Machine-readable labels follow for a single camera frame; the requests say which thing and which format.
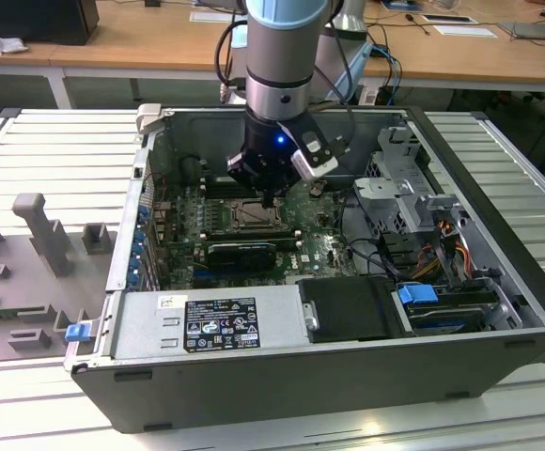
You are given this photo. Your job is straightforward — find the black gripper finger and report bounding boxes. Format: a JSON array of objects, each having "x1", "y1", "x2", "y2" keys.
[
  {"x1": 227, "y1": 150, "x2": 269, "y2": 210},
  {"x1": 268, "y1": 177, "x2": 303, "y2": 210}
]

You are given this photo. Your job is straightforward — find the metal socket cover frame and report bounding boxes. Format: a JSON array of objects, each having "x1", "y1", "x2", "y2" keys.
[{"x1": 227, "y1": 198, "x2": 288, "y2": 233}]

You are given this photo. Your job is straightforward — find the CPU with silver lid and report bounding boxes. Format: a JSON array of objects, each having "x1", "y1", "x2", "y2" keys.
[{"x1": 240, "y1": 205, "x2": 273, "y2": 226}]

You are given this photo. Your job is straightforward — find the CPU socket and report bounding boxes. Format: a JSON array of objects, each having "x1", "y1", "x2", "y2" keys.
[{"x1": 225, "y1": 196, "x2": 288, "y2": 234}]

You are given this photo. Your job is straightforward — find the green motherboard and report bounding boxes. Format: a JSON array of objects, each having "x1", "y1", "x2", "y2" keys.
[{"x1": 157, "y1": 180, "x2": 366, "y2": 291}]

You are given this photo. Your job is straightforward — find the black graphics card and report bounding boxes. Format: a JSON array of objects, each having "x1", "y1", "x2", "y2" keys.
[{"x1": 205, "y1": 241, "x2": 277, "y2": 272}]

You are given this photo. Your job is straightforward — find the grey case latch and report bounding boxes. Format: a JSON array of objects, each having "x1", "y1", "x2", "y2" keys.
[{"x1": 135, "y1": 103, "x2": 164, "y2": 138}]

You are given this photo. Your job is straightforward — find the perforated silver drive cage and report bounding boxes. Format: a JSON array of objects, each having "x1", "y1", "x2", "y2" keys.
[{"x1": 351, "y1": 124, "x2": 443, "y2": 236}]

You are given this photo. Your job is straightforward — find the black plastic shroud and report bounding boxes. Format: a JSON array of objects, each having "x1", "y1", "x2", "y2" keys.
[{"x1": 294, "y1": 275, "x2": 399, "y2": 345}]

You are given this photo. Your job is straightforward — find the black rating label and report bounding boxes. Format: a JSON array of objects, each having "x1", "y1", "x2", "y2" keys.
[{"x1": 183, "y1": 296, "x2": 260, "y2": 352}]

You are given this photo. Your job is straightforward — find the white barcode sticker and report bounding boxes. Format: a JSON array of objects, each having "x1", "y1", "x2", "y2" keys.
[{"x1": 154, "y1": 294, "x2": 189, "y2": 311}]

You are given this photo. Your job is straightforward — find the wooden desk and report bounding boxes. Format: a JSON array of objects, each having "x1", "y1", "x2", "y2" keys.
[
  {"x1": 0, "y1": 18, "x2": 100, "y2": 112},
  {"x1": 49, "y1": 0, "x2": 545, "y2": 95}
]

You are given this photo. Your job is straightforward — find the hard disk in blue carrier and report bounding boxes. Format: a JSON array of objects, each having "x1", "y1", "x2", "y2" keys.
[{"x1": 396, "y1": 283, "x2": 488, "y2": 338}]

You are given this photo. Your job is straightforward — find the silver power supply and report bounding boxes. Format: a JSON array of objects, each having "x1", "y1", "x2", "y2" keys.
[{"x1": 94, "y1": 284, "x2": 312, "y2": 365}]

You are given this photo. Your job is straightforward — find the black and silver PC case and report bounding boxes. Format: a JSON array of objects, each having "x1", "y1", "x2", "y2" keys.
[{"x1": 63, "y1": 103, "x2": 545, "y2": 436}]

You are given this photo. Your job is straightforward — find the blue booklet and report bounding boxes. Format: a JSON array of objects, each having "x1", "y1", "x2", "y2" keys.
[{"x1": 380, "y1": 0, "x2": 427, "y2": 11}]

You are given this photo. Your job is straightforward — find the blue case latch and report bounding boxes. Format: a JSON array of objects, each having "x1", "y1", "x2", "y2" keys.
[{"x1": 65, "y1": 323, "x2": 89, "y2": 344}]

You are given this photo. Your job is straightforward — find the grey parts rack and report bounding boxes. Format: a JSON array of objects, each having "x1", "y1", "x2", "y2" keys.
[{"x1": 0, "y1": 192, "x2": 117, "y2": 365}]

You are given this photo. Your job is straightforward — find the black box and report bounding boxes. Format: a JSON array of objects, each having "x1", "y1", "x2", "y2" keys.
[{"x1": 0, "y1": 0, "x2": 101, "y2": 47}]

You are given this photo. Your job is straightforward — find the crumpled white paper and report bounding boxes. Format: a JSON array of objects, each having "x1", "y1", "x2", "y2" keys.
[{"x1": 0, "y1": 25, "x2": 30, "y2": 56}]

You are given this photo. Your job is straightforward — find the grey laptop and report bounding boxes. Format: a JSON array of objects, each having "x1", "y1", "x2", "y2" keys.
[{"x1": 497, "y1": 21, "x2": 545, "y2": 42}]

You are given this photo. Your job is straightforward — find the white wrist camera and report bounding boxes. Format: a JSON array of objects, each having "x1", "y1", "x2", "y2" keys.
[{"x1": 289, "y1": 131, "x2": 340, "y2": 182}]

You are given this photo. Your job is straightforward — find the black camera bracket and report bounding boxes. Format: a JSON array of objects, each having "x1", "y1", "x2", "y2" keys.
[{"x1": 276, "y1": 115, "x2": 320, "y2": 151}]

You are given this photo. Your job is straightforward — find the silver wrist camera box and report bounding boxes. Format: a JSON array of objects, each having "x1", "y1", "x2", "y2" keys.
[{"x1": 218, "y1": 77, "x2": 249, "y2": 103}]

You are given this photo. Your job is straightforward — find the black internal cable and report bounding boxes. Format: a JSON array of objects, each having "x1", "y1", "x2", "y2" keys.
[{"x1": 336, "y1": 190, "x2": 398, "y2": 283}]

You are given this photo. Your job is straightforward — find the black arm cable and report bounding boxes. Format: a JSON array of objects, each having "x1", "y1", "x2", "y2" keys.
[{"x1": 319, "y1": 25, "x2": 358, "y2": 142}]

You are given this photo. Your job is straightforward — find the blue cable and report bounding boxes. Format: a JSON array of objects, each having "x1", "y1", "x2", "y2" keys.
[{"x1": 369, "y1": 43, "x2": 403, "y2": 107}]

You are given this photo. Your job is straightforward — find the yellow red wire bundle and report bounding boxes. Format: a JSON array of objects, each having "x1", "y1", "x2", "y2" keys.
[{"x1": 415, "y1": 224, "x2": 474, "y2": 279}]

